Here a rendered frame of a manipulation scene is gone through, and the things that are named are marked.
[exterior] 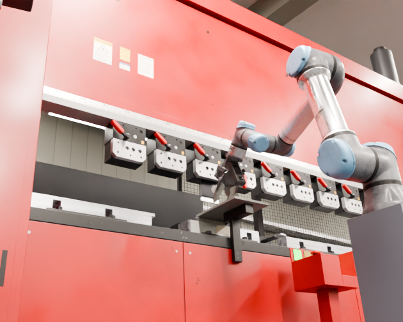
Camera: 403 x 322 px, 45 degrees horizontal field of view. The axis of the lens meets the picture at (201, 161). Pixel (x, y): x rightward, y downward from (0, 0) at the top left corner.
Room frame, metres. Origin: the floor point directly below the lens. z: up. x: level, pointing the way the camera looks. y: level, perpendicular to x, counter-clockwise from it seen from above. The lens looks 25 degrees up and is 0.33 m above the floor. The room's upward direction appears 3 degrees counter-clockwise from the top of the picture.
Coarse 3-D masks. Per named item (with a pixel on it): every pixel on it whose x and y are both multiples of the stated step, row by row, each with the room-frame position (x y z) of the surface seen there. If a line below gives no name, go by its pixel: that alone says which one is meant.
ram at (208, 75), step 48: (96, 0) 1.66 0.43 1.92; (144, 0) 1.81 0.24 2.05; (48, 48) 1.55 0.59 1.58; (144, 48) 1.81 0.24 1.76; (192, 48) 1.97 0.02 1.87; (240, 48) 2.16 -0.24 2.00; (48, 96) 1.56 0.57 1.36; (96, 96) 1.68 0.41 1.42; (144, 96) 1.81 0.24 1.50; (192, 96) 1.96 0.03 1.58; (240, 96) 2.14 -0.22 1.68; (288, 96) 2.36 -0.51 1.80; (336, 96) 2.62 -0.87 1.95; (384, 96) 2.95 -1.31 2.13
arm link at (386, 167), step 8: (368, 144) 1.37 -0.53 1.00; (376, 144) 1.37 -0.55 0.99; (384, 144) 1.37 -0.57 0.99; (376, 152) 1.35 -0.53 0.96; (384, 152) 1.37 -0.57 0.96; (392, 152) 1.38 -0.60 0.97; (376, 160) 1.34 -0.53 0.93; (384, 160) 1.36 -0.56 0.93; (392, 160) 1.37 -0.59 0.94; (376, 168) 1.35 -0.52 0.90; (384, 168) 1.36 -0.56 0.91; (392, 168) 1.37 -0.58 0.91; (376, 176) 1.37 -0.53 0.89; (384, 176) 1.37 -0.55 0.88; (392, 176) 1.37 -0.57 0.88
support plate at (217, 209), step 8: (232, 200) 1.80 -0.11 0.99; (240, 200) 1.80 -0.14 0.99; (248, 200) 1.82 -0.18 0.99; (216, 208) 1.89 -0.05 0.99; (224, 208) 1.89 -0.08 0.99; (232, 208) 1.90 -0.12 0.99; (256, 208) 1.91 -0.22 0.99; (200, 216) 1.97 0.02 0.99; (208, 216) 1.98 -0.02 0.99; (216, 216) 1.99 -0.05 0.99
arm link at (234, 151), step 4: (232, 148) 1.83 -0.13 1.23; (236, 148) 1.82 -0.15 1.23; (240, 148) 1.89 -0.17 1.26; (228, 152) 1.85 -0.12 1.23; (232, 152) 1.84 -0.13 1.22; (236, 152) 1.83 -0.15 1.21; (240, 152) 1.83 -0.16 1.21; (244, 152) 1.84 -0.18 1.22; (232, 156) 1.85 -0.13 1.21; (236, 156) 1.84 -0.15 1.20; (240, 156) 1.84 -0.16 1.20; (244, 156) 1.86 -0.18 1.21
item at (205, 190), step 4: (200, 180) 2.02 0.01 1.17; (200, 184) 2.02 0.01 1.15; (204, 184) 2.03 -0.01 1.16; (208, 184) 2.04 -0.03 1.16; (212, 184) 2.05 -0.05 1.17; (216, 184) 2.07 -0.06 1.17; (200, 188) 2.02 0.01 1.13; (204, 188) 2.03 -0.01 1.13; (208, 188) 2.04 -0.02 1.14; (200, 192) 2.02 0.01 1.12; (204, 192) 2.02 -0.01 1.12; (208, 192) 2.04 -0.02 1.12; (212, 192) 2.05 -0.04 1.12; (200, 196) 2.02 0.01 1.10; (204, 196) 2.03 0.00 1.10; (208, 196) 2.04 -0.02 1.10; (212, 196) 2.05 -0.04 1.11; (200, 200) 2.02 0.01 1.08; (204, 200) 2.03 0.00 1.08; (208, 200) 2.05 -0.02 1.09; (212, 200) 2.06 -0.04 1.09
